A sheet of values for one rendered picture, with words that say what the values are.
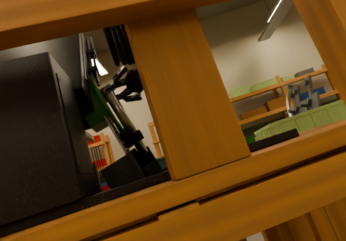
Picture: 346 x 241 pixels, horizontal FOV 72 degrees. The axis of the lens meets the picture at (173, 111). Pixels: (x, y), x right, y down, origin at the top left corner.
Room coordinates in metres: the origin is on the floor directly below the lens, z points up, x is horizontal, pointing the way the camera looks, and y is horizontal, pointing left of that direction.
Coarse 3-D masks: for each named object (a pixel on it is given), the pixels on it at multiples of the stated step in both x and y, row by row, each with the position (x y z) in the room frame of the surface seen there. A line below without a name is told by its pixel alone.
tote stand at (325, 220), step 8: (344, 200) 1.21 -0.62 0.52; (320, 208) 1.21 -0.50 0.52; (328, 208) 1.21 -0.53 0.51; (336, 208) 1.21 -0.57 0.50; (344, 208) 1.21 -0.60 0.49; (312, 216) 1.21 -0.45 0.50; (320, 216) 1.21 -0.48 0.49; (328, 216) 1.21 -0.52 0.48; (336, 216) 1.21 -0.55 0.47; (344, 216) 1.21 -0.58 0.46; (312, 224) 1.23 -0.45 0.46; (320, 224) 1.21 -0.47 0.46; (328, 224) 1.20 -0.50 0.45; (336, 224) 1.21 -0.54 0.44; (344, 224) 1.21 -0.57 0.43; (320, 232) 1.21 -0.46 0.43; (328, 232) 1.20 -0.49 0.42; (336, 232) 1.21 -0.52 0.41; (344, 232) 1.21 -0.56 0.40; (320, 240) 1.22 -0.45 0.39; (328, 240) 1.21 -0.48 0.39; (336, 240) 1.20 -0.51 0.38; (344, 240) 1.21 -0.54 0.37
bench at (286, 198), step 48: (288, 144) 0.44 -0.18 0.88; (336, 144) 0.45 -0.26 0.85; (144, 192) 0.41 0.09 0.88; (192, 192) 0.41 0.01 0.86; (240, 192) 0.42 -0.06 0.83; (288, 192) 0.44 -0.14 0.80; (336, 192) 0.45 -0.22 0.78; (0, 240) 0.39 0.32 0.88; (48, 240) 0.37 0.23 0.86; (96, 240) 0.40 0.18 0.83; (144, 240) 0.40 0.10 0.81; (192, 240) 0.41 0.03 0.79; (288, 240) 1.12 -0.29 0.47
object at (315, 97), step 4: (308, 76) 1.37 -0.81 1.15; (304, 80) 1.39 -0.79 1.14; (308, 80) 1.37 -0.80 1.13; (304, 84) 1.40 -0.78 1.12; (308, 84) 1.39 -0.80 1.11; (308, 88) 1.40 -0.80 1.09; (312, 88) 1.37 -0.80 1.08; (308, 92) 1.41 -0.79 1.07; (312, 92) 1.37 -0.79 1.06; (316, 92) 1.28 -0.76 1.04; (312, 96) 1.36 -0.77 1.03; (316, 96) 1.29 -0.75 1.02; (312, 100) 1.36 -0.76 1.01; (316, 100) 1.30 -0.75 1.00; (312, 104) 1.37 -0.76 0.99; (316, 104) 1.31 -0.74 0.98; (320, 104) 1.28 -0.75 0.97
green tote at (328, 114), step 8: (328, 104) 1.24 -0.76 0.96; (336, 104) 1.24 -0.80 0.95; (304, 112) 1.26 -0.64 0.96; (312, 112) 1.25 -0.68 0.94; (320, 112) 1.25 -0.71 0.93; (328, 112) 1.24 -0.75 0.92; (336, 112) 1.24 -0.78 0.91; (344, 112) 1.24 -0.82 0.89; (280, 120) 1.27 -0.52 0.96; (288, 120) 1.27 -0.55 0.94; (296, 120) 1.27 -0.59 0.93; (304, 120) 1.26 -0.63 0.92; (312, 120) 1.26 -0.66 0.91; (320, 120) 1.25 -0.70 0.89; (328, 120) 1.25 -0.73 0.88; (336, 120) 1.24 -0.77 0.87; (264, 128) 1.45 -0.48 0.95; (272, 128) 1.29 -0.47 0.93; (280, 128) 1.28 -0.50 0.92; (288, 128) 1.27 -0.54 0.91; (296, 128) 1.27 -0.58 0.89; (304, 128) 1.26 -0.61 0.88; (312, 128) 1.26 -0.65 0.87; (256, 136) 1.84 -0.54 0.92; (264, 136) 1.57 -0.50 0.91
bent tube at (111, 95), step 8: (104, 88) 0.74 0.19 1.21; (104, 96) 0.75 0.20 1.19; (112, 96) 0.70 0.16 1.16; (112, 104) 0.69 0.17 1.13; (120, 104) 0.69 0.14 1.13; (120, 112) 0.68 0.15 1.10; (120, 120) 0.69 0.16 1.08; (128, 120) 0.69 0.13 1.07; (128, 128) 0.70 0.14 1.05; (136, 144) 0.75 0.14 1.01; (144, 144) 0.78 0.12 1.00; (144, 152) 0.79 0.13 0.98
